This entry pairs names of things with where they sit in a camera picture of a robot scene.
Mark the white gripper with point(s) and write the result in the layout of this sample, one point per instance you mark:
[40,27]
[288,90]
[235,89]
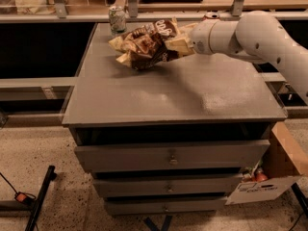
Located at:
[201,38]

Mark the brown sea salt chip bag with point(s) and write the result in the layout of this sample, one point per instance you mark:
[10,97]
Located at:
[145,46]

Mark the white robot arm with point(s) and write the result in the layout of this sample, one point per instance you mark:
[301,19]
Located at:
[256,37]

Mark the red cola can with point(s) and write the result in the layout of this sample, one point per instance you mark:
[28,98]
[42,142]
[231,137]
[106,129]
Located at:
[210,15]

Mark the green 7up can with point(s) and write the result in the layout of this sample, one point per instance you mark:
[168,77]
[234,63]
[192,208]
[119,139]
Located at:
[117,19]

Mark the grey drawer cabinet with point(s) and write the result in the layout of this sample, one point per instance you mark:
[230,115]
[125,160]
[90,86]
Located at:
[193,99]

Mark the top grey drawer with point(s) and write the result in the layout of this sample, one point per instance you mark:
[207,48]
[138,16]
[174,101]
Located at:
[175,155]

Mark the grey drawer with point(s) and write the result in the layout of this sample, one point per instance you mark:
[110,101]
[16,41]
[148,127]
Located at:
[161,185]
[175,155]
[169,205]

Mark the grey metal railing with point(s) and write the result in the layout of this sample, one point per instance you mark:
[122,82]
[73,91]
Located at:
[96,7]

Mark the middle grey drawer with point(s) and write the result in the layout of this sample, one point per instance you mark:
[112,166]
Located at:
[161,185]

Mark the red bottle in box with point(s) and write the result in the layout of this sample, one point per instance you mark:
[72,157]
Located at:
[260,176]

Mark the cardboard box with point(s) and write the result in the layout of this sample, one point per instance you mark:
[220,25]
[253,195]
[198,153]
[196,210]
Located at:
[284,164]

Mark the bottom grey drawer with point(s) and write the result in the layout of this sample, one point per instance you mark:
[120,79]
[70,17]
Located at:
[169,205]

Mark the black stand leg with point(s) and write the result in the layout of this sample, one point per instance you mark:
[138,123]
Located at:
[48,178]

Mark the orange cable connector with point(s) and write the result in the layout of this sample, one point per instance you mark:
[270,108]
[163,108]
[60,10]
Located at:
[24,198]

